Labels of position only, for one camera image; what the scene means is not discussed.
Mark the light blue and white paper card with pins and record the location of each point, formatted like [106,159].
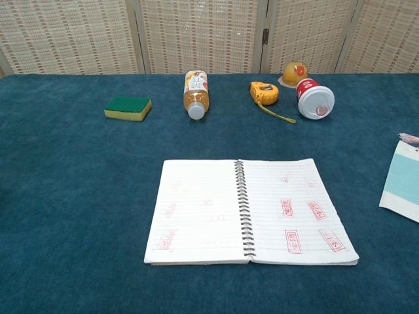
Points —
[404,176]

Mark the open spiral notebook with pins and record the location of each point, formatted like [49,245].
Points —
[196,212]

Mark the plastic tea bottle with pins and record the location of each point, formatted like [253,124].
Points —
[196,95]

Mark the yellow tape measure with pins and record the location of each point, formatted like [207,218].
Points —
[263,93]

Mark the green yellow sponge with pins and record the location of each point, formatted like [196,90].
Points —
[127,104]

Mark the orange fruit jelly cup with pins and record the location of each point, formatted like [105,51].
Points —
[292,73]

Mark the red paper cup white lid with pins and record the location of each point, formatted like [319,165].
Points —
[316,101]

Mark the woven bamboo folding screen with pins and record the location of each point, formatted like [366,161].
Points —
[196,32]

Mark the brass screen hinge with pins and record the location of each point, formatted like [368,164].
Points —
[265,36]

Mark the dark blue tablecloth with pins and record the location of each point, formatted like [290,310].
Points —
[82,196]

